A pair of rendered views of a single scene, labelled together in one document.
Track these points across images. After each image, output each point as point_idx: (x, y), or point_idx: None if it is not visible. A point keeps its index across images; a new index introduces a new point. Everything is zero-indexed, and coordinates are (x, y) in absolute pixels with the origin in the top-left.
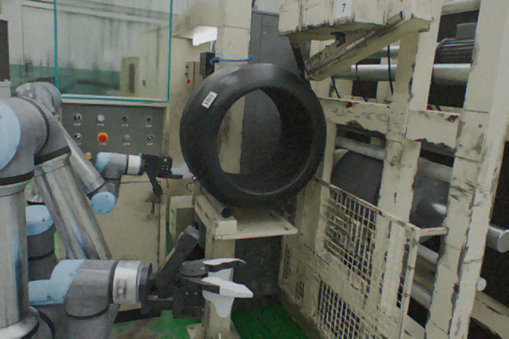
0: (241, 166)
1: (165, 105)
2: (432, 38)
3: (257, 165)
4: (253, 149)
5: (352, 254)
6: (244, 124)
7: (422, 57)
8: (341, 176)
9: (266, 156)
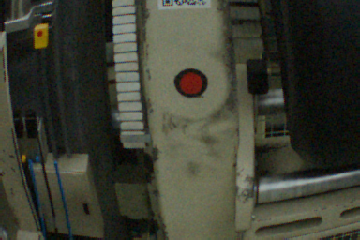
0: (73, 96)
1: (3, 42)
2: None
3: (81, 67)
4: (77, 30)
5: (117, 153)
6: None
7: None
8: None
9: (83, 29)
